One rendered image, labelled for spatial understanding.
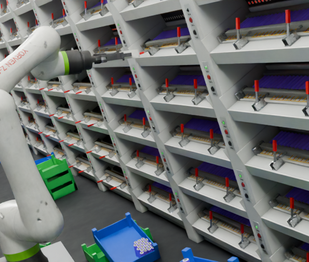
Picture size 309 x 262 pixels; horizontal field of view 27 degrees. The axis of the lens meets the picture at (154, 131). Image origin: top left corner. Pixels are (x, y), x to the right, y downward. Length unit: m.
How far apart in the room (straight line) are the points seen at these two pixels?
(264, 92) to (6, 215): 0.93
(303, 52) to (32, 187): 0.92
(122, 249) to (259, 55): 1.47
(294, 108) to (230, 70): 0.37
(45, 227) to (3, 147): 0.29
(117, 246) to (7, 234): 0.98
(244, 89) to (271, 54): 0.37
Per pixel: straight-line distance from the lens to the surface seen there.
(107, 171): 4.20
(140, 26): 2.82
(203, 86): 2.48
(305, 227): 2.13
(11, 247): 2.26
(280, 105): 1.98
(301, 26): 1.80
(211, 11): 2.17
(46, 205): 2.10
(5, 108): 2.00
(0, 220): 2.23
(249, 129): 2.24
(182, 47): 2.39
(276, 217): 2.26
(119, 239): 3.15
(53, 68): 2.46
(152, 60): 2.63
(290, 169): 2.05
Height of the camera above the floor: 1.16
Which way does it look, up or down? 12 degrees down
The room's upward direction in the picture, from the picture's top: 19 degrees counter-clockwise
